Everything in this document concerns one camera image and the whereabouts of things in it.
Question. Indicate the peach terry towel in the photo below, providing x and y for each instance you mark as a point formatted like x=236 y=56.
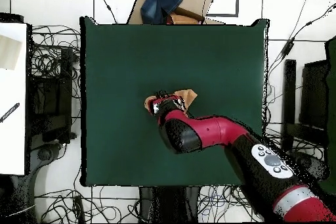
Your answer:
x=187 y=95

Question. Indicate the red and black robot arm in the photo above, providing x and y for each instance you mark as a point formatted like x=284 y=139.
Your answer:
x=210 y=129

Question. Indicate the dark green table cloth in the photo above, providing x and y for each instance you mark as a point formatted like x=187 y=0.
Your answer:
x=118 y=63

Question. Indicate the orange cloth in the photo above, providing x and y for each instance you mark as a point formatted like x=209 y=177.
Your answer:
x=183 y=20

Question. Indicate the black equipment stand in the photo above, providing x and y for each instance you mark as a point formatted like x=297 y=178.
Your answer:
x=65 y=63

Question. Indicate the blue jeans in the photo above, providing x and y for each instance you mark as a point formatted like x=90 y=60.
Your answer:
x=157 y=3

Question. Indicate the office chair base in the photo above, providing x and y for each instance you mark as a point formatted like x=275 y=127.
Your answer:
x=44 y=154
x=315 y=166

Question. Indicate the black power strip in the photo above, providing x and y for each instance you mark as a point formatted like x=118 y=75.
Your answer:
x=79 y=208

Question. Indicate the black striped tool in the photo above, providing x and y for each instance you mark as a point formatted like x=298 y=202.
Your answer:
x=10 y=111

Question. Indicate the white table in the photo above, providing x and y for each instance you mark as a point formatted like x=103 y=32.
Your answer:
x=13 y=142

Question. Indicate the beige block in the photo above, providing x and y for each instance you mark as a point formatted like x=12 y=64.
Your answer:
x=9 y=53

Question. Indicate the black panel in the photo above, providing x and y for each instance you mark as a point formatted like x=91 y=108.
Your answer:
x=313 y=95

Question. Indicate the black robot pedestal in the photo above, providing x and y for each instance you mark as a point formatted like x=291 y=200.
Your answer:
x=170 y=205

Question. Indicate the black upright post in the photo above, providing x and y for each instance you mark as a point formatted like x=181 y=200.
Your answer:
x=288 y=90

